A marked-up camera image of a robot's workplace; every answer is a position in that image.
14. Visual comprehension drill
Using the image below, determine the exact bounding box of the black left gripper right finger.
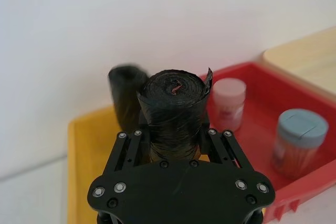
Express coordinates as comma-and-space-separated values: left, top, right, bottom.
198, 113, 253, 172

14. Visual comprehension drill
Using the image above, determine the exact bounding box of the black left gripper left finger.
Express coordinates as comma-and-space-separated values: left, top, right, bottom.
103, 110, 152, 175

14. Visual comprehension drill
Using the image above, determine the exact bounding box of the black garbage bag roll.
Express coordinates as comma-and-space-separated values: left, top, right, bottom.
108, 63, 150, 133
136, 67, 214, 162

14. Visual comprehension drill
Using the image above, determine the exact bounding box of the red plastic tray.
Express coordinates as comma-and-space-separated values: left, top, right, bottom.
198, 61, 336, 221

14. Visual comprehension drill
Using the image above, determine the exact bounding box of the yellow plastic tray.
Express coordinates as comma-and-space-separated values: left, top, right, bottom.
67, 104, 144, 224

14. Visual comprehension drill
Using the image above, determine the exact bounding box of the white lidded plastic jar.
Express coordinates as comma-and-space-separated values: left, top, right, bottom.
212, 78, 247, 132

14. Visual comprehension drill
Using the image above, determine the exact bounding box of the clear jar with blue-grey lid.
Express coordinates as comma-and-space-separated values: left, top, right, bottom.
271, 108, 330, 180

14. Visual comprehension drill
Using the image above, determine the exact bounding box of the pale wooden board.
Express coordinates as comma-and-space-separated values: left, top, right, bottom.
262, 26, 336, 99

